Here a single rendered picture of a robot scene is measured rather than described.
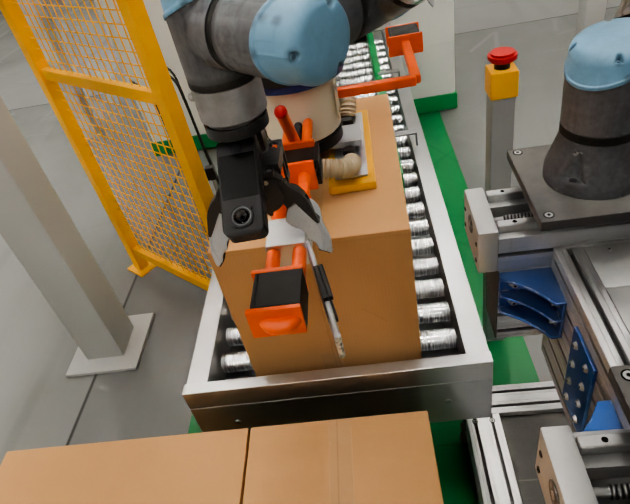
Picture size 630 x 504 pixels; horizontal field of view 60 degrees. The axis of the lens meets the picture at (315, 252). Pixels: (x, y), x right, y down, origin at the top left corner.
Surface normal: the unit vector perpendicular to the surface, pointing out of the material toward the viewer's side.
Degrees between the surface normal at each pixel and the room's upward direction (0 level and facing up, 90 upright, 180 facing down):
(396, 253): 90
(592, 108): 90
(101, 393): 0
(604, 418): 0
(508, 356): 0
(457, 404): 90
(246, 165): 33
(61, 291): 90
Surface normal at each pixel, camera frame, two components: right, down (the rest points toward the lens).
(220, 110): -0.10, 0.65
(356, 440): -0.18, -0.76
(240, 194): -0.15, -0.29
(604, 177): -0.20, 0.40
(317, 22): 0.72, 0.35
